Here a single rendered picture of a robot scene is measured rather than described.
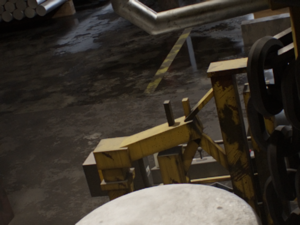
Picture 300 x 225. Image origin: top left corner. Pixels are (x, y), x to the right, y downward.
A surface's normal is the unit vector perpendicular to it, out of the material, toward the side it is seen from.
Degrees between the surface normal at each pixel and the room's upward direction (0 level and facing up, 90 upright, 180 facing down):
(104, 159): 90
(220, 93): 90
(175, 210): 1
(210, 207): 5
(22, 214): 0
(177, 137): 90
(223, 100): 90
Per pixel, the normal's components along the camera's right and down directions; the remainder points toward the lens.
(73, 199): -0.22, -0.91
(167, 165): -0.24, 0.40
